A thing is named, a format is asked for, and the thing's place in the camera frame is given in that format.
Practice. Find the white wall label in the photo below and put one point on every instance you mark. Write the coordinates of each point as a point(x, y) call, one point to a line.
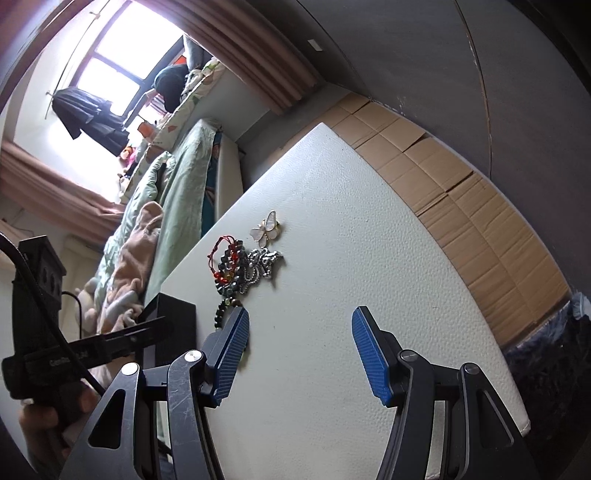
point(315, 45)

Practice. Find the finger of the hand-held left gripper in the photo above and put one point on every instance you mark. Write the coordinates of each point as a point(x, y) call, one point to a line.
point(138, 337)

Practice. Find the silver rhinestone brooch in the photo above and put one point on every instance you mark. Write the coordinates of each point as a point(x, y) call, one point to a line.
point(263, 264)

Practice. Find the dark cushion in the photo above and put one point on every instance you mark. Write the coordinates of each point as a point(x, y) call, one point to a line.
point(171, 83)

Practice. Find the dark hanging clothes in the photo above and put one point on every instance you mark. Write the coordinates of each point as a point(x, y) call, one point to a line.
point(87, 110)

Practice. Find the bed with green quilt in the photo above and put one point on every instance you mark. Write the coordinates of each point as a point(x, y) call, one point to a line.
point(184, 184)

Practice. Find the floral patterned cloth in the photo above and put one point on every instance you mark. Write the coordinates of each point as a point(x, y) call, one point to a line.
point(194, 97)

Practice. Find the white butterfly brooch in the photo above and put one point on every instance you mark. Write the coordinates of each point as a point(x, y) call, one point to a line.
point(263, 233)

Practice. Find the pink curtain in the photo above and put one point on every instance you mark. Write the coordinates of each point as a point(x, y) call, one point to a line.
point(46, 184)
point(258, 60)

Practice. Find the pink blanket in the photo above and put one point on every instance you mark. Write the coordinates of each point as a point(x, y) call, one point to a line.
point(134, 258)

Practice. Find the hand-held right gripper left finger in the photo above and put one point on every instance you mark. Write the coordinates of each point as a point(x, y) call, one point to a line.
point(233, 350)

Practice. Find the brown cardboard sheets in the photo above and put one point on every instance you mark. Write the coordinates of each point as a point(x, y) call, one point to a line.
point(461, 198)

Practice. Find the window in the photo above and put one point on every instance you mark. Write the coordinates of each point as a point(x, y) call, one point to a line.
point(120, 37)

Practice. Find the dark blue bag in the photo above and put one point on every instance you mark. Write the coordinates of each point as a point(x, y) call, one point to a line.
point(549, 369)

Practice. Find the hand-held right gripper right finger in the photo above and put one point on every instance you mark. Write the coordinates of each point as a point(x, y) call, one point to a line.
point(369, 355)

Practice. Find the person's left hand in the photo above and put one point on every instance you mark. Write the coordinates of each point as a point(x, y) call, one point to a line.
point(37, 429)

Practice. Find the black box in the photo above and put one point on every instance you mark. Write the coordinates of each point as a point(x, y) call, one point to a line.
point(178, 323)

